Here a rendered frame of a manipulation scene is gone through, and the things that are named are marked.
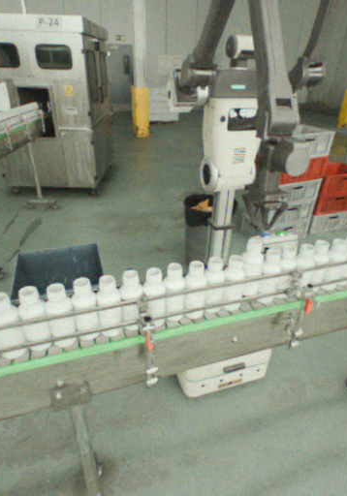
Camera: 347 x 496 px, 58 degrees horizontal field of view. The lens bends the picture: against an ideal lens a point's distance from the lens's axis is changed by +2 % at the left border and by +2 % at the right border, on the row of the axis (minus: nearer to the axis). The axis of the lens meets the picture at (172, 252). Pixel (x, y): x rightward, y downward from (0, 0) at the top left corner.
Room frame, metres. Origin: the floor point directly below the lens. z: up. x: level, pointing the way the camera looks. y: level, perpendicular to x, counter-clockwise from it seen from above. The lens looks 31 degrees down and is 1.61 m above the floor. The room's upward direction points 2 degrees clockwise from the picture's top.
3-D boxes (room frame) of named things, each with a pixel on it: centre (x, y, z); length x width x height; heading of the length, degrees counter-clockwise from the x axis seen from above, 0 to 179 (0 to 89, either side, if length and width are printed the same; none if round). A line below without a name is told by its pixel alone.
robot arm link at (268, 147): (0.74, -0.23, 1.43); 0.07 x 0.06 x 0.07; 18
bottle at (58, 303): (0.56, 0.26, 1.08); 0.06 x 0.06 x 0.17
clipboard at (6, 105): (4.06, 2.09, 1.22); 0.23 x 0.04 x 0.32; 91
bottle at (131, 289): (0.63, 0.10, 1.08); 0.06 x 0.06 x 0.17
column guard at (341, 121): (9.77, -4.88, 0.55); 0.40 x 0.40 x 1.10; 19
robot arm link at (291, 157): (0.71, -0.24, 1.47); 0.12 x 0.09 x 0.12; 18
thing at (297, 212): (3.11, -1.11, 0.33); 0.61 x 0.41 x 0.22; 115
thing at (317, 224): (3.44, -1.74, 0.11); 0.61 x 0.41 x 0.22; 112
